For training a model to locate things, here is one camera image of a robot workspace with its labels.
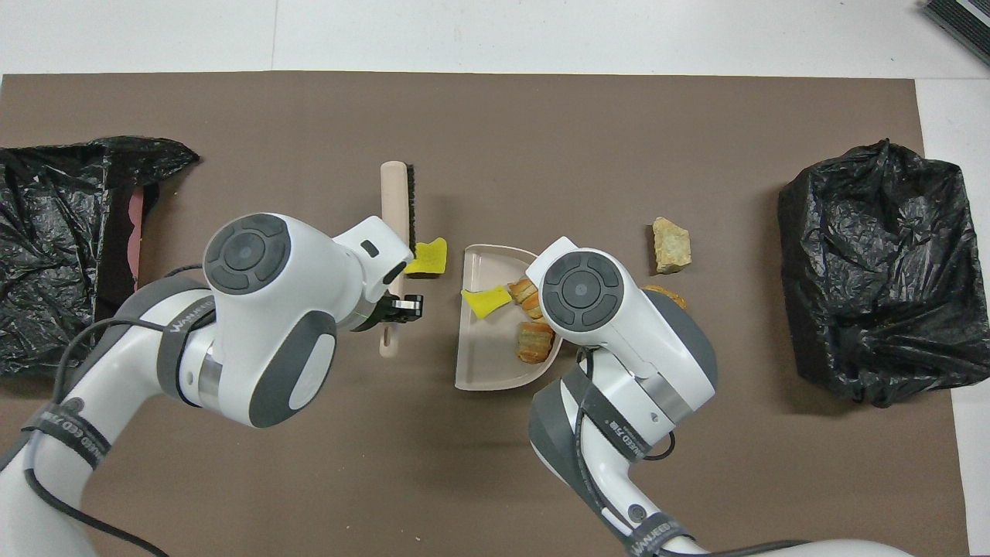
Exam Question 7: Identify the beige plastic dustpan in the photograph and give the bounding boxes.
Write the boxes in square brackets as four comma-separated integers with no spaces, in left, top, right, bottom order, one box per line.
[454,244,564,392]

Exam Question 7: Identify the toy croissant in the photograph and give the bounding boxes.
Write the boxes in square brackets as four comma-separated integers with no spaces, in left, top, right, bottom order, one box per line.
[515,320,556,364]
[507,277,542,320]

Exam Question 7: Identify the black bag bin pink inside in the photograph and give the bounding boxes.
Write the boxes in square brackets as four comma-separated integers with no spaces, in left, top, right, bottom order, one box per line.
[0,136,200,381]

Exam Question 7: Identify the beige hand brush black bristles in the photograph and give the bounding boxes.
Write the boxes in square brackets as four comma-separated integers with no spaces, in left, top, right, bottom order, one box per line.
[378,161,419,358]

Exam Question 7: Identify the large yellow sponge piece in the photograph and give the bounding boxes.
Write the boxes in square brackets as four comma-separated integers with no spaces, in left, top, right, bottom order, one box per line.
[405,237,449,276]

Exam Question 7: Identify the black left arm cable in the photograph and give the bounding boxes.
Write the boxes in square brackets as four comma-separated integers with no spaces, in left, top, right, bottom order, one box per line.
[0,263,217,557]

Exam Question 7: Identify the pale bread chunk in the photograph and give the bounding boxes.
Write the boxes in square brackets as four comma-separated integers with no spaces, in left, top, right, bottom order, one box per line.
[652,217,692,275]

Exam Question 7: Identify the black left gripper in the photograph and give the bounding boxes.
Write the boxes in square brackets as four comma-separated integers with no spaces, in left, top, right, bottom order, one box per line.
[352,292,425,333]

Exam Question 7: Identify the brown table mat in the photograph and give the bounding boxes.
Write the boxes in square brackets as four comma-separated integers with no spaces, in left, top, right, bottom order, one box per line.
[0,71,971,557]

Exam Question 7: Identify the brown bread roll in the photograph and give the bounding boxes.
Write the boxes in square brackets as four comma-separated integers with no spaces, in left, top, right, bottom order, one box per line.
[642,284,689,310]

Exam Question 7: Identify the black bag lined bin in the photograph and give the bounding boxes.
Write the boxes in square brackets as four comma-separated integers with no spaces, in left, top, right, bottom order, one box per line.
[777,138,990,408]

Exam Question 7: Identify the small yellow sponge wedge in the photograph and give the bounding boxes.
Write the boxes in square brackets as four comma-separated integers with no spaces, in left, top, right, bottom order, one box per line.
[461,285,513,320]

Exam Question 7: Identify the dark ribbed device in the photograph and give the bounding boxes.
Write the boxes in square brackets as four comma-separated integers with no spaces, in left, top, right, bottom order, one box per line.
[922,0,990,67]

